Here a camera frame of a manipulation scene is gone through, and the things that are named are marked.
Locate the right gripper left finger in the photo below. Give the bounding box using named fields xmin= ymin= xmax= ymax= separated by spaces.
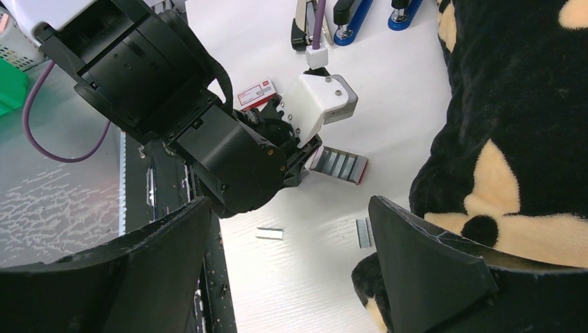
xmin=0 ymin=196 xmax=213 ymax=333

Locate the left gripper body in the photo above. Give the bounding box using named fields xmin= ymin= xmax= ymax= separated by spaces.
xmin=234 ymin=95 xmax=322 ymax=188

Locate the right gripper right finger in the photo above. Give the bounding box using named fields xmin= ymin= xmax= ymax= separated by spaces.
xmin=368 ymin=196 xmax=587 ymax=332

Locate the grey staple strip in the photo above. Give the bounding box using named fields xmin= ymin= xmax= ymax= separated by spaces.
xmin=355 ymin=218 xmax=371 ymax=249
xmin=255 ymin=228 xmax=284 ymax=241

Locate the box of staples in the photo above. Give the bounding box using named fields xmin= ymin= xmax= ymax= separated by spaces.
xmin=310 ymin=146 xmax=369 ymax=185

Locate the grey beige stapler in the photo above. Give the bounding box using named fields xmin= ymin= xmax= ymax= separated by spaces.
xmin=291 ymin=0 xmax=318 ymax=52

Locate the blue stapler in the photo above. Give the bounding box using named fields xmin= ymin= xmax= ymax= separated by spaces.
xmin=333 ymin=0 xmax=373 ymax=46
xmin=388 ymin=0 xmax=422 ymax=31

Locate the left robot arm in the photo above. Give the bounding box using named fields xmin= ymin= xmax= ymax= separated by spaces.
xmin=3 ymin=1 xmax=322 ymax=218

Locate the closed red white staple box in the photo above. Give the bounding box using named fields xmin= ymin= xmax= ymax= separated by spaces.
xmin=234 ymin=78 xmax=277 ymax=110

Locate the black pillow with beige flowers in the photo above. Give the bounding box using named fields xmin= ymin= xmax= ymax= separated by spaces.
xmin=351 ymin=1 xmax=587 ymax=332

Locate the green plastic bin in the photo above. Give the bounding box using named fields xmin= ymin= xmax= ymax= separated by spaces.
xmin=1 ymin=59 xmax=29 ymax=116

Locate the white plastic basket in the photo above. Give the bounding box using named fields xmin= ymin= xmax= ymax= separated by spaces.
xmin=1 ymin=9 xmax=45 ymax=71

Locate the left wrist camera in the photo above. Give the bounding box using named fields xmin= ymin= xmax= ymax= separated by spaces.
xmin=277 ymin=74 xmax=358 ymax=148

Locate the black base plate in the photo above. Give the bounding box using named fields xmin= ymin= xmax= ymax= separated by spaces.
xmin=116 ymin=134 xmax=236 ymax=332

